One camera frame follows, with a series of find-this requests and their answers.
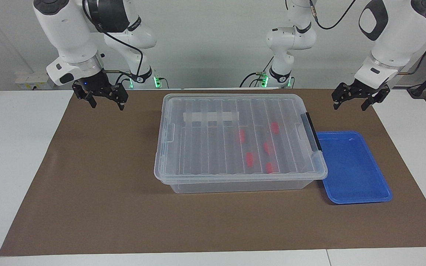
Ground clear ribbed plastic lid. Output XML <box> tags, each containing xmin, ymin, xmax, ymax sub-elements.
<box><xmin>154</xmin><ymin>93</ymin><xmax>328</xmax><ymax>183</ymax></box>

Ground blue plastic tray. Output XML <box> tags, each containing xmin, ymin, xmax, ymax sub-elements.
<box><xmin>316</xmin><ymin>131</ymin><xmax>393</xmax><ymax>205</ymax></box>

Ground clear plastic storage box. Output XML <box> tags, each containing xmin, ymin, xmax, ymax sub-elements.
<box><xmin>155</xmin><ymin>93</ymin><xmax>328</xmax><ymax>194</ymax></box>

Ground white power strip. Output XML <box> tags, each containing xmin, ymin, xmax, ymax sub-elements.
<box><xmin>15</xmin><ymin>72</ymin><xmax>56</xmax><ymax>90</ymax></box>

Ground brown table mat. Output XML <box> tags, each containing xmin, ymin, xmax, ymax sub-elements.
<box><xmin>0</xmin><ymin>89</ymin><xmax>426</xmax><ymax>256</ymax></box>

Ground black box latch handle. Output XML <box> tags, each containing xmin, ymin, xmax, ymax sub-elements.
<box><xmin>301</xmin><ymin>112</ymin><xmax>322</xmax><ymax>152</ymax></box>

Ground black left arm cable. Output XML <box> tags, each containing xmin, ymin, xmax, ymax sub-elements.
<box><xmin>309</xmin><ymin>0</ymin><xmax>426</xmax><ymax>76</ymax></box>

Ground black base cables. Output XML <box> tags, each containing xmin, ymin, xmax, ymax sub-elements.
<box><xmin>240</xmin><ymin>55</ymin><xmax>274</xmax><ymax>88</ymax></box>

